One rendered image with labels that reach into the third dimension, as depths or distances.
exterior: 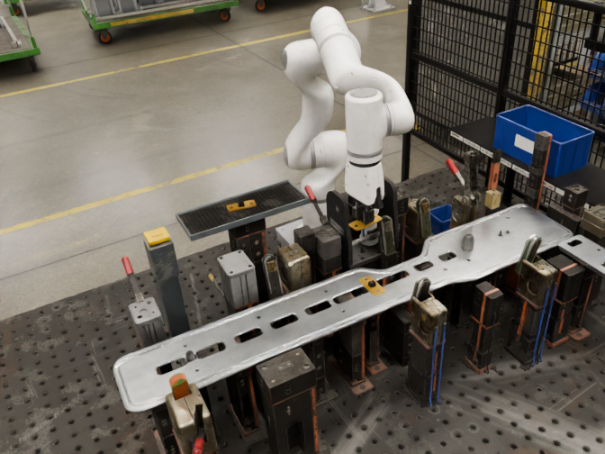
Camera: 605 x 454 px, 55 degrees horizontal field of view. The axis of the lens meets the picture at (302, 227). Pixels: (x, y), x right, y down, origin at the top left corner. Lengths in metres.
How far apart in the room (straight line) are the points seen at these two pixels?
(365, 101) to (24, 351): 1.41
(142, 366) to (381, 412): 0.67
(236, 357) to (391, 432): 0.49
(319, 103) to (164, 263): 0.66
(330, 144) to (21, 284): 2.31
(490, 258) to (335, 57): 0.75
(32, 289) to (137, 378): 2.24
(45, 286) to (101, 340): 1.59
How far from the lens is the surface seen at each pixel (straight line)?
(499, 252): 1.82
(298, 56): 1.71
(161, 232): 1.68
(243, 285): 1.58
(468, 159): 1.88
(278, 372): 1.40
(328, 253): 1.72
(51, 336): 2.18
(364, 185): 1.39
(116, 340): 2.08
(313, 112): 1.84
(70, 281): 3.64
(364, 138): 1.33
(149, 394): 1.46
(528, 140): 2.23
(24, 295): 3.66
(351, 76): 1.43
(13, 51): 7.37
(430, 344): 1.58
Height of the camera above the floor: 2.05
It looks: 34 degrees down
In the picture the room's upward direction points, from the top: 4 degrees counter-clockwise
